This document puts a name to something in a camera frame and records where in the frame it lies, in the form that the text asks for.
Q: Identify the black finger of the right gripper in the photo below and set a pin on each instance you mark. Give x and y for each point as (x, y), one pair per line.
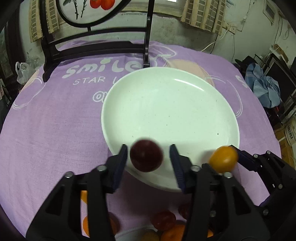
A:
(211, 175)
(277, 176)

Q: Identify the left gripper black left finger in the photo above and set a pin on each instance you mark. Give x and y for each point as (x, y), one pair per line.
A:
(59, 217)

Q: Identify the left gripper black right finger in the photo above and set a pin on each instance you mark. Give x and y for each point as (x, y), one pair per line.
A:
(216, 212)

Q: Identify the yellow orange tomato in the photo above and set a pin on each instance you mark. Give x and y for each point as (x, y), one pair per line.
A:
(224, 159)

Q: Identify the large orange mandarin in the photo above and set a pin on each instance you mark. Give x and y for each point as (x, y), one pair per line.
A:
(174, 234)

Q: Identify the olive green tomato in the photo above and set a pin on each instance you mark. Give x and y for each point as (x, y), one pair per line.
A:
(150, 235)

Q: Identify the cardboard box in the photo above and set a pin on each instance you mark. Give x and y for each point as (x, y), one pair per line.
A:
(286, 139)

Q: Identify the red cherry tomato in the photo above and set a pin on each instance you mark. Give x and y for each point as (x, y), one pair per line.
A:
(163, 220)

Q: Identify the white round plate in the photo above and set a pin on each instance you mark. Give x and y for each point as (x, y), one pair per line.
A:
(169, 107)

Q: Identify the blue crumpled cloth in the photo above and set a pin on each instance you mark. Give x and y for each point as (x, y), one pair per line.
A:
(265, 88)

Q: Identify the purple printed tablecloth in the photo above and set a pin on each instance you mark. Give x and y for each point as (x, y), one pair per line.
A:
(54, 126)

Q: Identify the white plastic bag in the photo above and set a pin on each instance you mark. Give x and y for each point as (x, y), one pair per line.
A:
(24, 72)

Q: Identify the right checkered curtain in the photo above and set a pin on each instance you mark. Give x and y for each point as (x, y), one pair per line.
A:
(206, 15)

